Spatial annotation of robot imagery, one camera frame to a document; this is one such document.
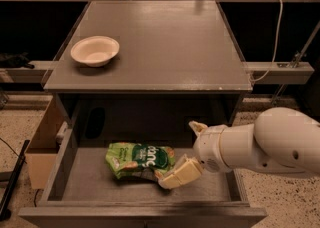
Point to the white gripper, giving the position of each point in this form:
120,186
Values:
207,148

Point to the green rice chip bag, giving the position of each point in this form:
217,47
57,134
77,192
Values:
127,160

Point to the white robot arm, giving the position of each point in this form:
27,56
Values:
281,141

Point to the grey cabinet with counter top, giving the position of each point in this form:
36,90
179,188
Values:
178,46

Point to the open grey top drawer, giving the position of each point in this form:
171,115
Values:
81,192

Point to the white paper bowl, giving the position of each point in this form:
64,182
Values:
95,51

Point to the cardboard box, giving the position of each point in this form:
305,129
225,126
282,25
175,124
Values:
42,150

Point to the black bar on floor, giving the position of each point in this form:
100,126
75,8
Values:
10,178

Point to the metal frame rail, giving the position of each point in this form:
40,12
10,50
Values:
278,72

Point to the black object on rail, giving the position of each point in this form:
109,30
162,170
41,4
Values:
18,60

